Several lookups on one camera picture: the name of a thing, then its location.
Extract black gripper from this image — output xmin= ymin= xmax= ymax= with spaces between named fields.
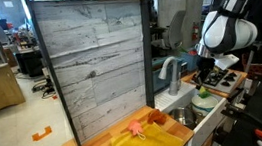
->
xmin=189 ymin=55 xmax=219 ymax=92

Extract green yellow plush toy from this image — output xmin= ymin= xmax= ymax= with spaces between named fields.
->
xmin=196 ymin=84 xmax=213 ymax=100

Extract orange plush toy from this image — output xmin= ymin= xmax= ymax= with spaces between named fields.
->
xmin=146 ymin=107 xmax=168 ymax=127

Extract pink plush toy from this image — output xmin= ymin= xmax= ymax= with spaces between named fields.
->
xmin=126 ymin=118 xmax=147 ymax=143

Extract yellow towel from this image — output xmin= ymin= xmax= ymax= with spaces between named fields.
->
xmin=107 ymin=116 xmax=186 ymax=146

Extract toy stove top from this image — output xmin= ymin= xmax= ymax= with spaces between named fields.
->
xmin=192 ymin=63 xmax=245 ymax=98

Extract white sink unit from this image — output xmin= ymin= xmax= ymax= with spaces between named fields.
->
xmin=152 ymin=75 xmax=235 ymax=146

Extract grey toy faucet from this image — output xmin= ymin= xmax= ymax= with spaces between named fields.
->
xmin=154 ymin=55 xmax=184 ymax=98

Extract green patterned bowl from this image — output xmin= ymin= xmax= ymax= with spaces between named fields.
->
xmin=189 ymin=91 xmax=222 ymax=119

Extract steel bowl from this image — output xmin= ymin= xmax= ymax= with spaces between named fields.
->
xmin=167 ymin=104 xmax=199 ymax=133

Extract red fire extinguisher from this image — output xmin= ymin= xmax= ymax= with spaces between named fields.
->
xmin=189 ymin=21 xmax=201 ymax=41

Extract grey office chair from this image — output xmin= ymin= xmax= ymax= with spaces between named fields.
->
xmin=148 ymin=9 xmax=192 ymax=53

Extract grey wood-plank panel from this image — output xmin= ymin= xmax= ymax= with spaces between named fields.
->
xmin=32 ymin=0 xmax=158 ymax=146

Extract black storage bins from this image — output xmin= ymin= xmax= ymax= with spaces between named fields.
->
xmin=15 ymin=48 xmax=47 ymax=80

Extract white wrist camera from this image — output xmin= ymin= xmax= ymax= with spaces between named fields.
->
xmin=213 ymin=52 xmax=241 ymax=72

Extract black metal frame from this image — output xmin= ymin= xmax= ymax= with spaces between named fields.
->
xmin=24 ymin=0 xmax=241 ymax=146

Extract black floor cables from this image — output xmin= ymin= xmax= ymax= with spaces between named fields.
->
xmin=30 ymin=76 xmax=57 ymax=101

